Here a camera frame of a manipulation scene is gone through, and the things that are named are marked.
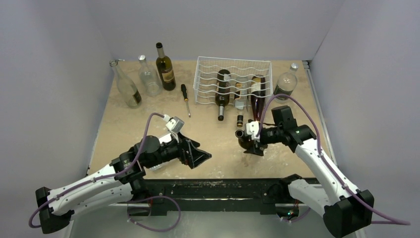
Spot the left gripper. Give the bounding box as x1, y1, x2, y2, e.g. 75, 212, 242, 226
145, 130, 210, 168

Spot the dark bottle silver collar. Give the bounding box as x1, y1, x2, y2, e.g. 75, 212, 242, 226
215, 69, 230, 121

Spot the tall clear bottle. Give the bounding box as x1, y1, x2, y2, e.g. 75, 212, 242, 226
109, 59, 142, 109

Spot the clear bottle silver cap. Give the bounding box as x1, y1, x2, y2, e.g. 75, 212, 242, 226
138, 55, 162, 96

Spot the dark labelled wine bottle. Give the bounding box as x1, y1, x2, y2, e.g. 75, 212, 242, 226
156, 42, 176, 91

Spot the dark green bottle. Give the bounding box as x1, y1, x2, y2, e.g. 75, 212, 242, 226
235, 129, 256, 150

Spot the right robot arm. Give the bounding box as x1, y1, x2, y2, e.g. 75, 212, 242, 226
235, 106, 374, 238

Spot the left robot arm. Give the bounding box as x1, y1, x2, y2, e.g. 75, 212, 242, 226
35, 133, 212, 234

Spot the small dark bottle gold cap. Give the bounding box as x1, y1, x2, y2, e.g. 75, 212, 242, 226
234, 82, 246, 127

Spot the red bottle gold foil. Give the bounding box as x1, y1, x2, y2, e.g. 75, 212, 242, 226
250, 74, 266, 121

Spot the clear plastic parts box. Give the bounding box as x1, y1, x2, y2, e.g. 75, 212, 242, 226
150, 133, 172, 171

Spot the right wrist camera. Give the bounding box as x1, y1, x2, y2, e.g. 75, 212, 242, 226
245, 121, 260, 142

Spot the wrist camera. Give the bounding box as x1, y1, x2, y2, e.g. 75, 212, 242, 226
163, 114, 185, 142
245, 121, 260, 142

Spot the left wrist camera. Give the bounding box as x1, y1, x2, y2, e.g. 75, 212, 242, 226
163, 114, 185, 142

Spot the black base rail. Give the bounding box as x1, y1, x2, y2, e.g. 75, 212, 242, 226
127, 175, 308, 220

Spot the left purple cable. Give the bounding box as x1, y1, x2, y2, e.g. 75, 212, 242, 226
28, 113, 166, 229

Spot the black handled screwdriver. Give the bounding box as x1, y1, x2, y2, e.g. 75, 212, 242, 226
181, 84, 191, 117

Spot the white wire wine rack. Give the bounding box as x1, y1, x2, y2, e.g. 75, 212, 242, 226
193, 56, 273, 107

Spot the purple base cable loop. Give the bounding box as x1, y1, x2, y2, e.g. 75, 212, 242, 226
126, 195, 182, 233

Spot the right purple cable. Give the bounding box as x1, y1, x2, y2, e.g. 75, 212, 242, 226
256, 94, 411, 226

